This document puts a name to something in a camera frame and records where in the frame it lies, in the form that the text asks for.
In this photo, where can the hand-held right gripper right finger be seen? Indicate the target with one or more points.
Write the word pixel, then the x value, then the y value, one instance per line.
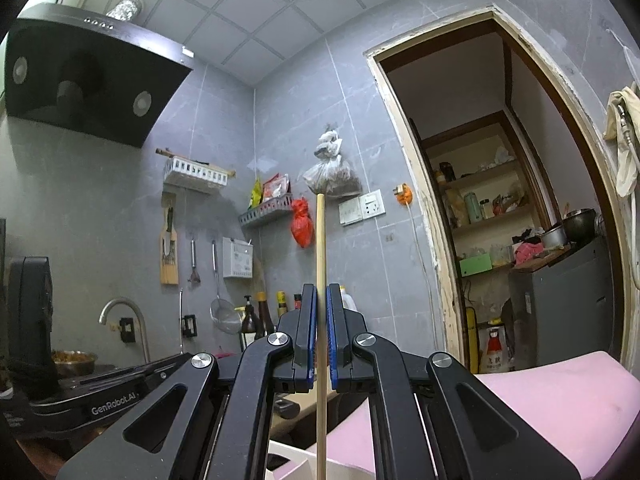
pixel 331 340

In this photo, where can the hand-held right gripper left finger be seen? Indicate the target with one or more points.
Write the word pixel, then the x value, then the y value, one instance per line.
pixel 312 340

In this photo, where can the wooden chopstick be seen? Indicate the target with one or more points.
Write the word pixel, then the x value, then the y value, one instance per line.
pixel 321 250

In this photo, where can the metal bowl of food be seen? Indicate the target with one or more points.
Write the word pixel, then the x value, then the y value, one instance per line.
pixel 75 362

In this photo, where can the red label sauce bottle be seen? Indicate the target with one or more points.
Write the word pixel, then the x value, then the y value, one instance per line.
pixel 298 302

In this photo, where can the large cooking oil jug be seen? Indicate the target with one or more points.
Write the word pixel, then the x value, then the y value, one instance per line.
pixel 349 300

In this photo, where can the tall dark soy sauce bottle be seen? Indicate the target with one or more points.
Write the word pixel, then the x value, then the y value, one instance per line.
pixel 265 320

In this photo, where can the dark pump bottle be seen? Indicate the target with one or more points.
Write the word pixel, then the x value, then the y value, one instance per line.
pixel 250 325

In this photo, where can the hanging mesh strainer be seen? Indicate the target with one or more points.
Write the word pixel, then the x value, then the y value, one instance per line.
pixel 226 315

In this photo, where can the steel faucet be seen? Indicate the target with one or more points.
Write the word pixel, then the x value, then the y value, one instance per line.
pixel 122 310

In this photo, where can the small white hanging box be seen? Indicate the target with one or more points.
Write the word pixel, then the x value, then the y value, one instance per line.
pixel 237 257

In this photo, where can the red plastic bag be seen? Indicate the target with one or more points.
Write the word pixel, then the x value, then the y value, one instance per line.
pixel 301 225

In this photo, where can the hanging metal peeler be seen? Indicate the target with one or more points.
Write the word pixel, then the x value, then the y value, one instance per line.
pixel 194 265

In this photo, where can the green yellow seasoning packet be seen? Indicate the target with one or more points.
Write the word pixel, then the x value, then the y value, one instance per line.
pixel 255 195

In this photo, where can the red white seasoning packet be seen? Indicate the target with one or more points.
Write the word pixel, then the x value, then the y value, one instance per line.
pixel 276 187

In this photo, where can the green box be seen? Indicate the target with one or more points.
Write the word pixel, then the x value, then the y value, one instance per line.
pixel 475 265

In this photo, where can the red white floor bottle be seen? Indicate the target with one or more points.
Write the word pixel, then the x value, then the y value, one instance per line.
pixel 495 352

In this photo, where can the clear bag of dried goods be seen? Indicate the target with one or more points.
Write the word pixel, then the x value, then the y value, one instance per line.
pixel 332 175

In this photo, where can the wooden knife rack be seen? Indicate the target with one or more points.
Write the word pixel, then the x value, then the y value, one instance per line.
pixel 169 255

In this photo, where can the wooden pantry shelves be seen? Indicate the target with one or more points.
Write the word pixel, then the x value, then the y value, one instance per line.
pixel 480 230

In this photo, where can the green thermos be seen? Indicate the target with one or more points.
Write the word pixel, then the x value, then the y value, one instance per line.
pixel 473 208

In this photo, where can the pink plastic stool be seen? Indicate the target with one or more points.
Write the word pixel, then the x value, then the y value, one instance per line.
pixel 525 410

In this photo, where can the pink cloth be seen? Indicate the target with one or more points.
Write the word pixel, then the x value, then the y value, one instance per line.
pixel 529 254

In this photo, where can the grey cabinet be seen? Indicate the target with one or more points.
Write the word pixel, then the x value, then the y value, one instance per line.
pixel 565 310

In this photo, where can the small metal pot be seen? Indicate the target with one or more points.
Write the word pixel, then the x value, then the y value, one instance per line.
pixel 554 237

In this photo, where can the dark metal bowl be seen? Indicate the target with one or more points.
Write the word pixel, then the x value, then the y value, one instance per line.
pixel 580 222

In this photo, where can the black range hood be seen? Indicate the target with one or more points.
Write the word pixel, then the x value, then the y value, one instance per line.
pixel 95 75

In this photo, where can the cream rubber gloves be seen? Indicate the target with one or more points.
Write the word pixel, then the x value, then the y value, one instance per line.
pixel 622 140

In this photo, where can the black wall hook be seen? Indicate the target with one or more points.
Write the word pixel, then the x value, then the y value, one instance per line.
pixel 127 330
pixel 189 325

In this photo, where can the white wall switch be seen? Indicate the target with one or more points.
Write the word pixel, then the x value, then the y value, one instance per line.
pixel 350 211

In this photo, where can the grey wall shelf basket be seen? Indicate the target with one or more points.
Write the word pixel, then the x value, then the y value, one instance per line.
pixel 265 212

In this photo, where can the white wall socket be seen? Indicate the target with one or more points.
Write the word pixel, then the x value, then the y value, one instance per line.
pixel 371 204

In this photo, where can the orange wall hook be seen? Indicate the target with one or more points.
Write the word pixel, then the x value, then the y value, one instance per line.
pixel 405 194

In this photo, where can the white wall basket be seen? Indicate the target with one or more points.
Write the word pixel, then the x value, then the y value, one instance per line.
pixel 197 175

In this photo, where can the wooden door frame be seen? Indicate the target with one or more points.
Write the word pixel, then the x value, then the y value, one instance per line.
pixel 600 160

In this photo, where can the silver foil duct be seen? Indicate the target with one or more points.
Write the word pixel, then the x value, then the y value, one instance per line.
pixel 125 8

